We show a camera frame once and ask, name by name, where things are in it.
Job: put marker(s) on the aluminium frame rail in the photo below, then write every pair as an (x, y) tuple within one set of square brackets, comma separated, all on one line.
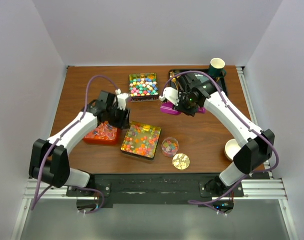
[(252, 189)]

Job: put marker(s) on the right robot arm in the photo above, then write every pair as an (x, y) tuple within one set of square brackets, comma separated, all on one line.
[(199, 89)]

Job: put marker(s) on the candy tin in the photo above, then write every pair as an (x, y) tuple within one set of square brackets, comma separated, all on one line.
[(141, 140), (143, 87)]

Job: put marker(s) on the dark green cup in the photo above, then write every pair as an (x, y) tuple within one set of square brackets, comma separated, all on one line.
[(216, 68)]

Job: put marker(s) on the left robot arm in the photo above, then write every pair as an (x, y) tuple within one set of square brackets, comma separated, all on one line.
[(50, 158)]

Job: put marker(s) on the gold jar lid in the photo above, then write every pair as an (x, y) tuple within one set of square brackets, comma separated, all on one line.
[(181, 161)]

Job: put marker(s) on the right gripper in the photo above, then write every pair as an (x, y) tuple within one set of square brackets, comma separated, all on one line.
[(180, 108)]

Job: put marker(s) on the gold fork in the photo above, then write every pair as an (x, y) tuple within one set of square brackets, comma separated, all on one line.
[(173, 82)]

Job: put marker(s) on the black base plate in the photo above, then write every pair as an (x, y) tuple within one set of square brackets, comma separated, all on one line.
[(161, 188)]

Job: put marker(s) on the blue ceramic plate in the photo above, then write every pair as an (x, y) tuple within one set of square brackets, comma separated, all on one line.
[(203, 78)]

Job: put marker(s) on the clear plastic jar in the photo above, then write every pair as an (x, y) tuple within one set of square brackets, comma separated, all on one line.
[(170, 147)]

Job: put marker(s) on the orange candy box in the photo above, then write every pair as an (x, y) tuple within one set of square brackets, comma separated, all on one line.
[(104, 134)]

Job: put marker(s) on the purple plastic scoop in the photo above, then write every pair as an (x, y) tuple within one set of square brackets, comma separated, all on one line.
[(168, 108)]

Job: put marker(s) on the black serving tray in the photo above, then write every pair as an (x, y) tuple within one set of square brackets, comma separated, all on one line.
[(223, 85)]

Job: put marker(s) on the white paper bowl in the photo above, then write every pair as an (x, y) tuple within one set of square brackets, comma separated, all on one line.
[(231, 149)]

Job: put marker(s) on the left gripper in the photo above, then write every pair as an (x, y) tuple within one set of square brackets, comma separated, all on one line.
[(123, 121)]

